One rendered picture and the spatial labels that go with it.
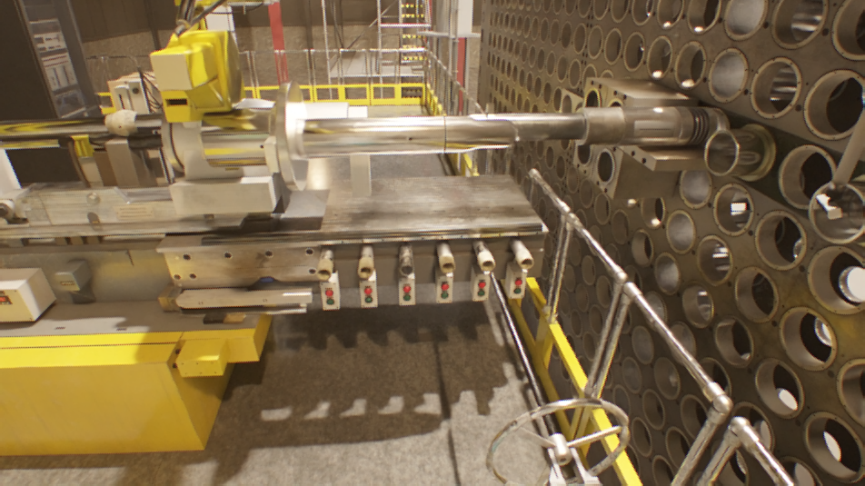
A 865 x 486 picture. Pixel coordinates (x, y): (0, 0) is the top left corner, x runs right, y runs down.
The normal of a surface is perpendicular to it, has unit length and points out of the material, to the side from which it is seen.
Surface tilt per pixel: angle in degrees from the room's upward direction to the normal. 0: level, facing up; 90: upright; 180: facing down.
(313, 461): 0
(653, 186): 90
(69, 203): 90
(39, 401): 90
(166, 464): 0
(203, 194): 90
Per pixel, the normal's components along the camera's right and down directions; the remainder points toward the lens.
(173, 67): 0.11, 0.46
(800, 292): -0.99, 0.04
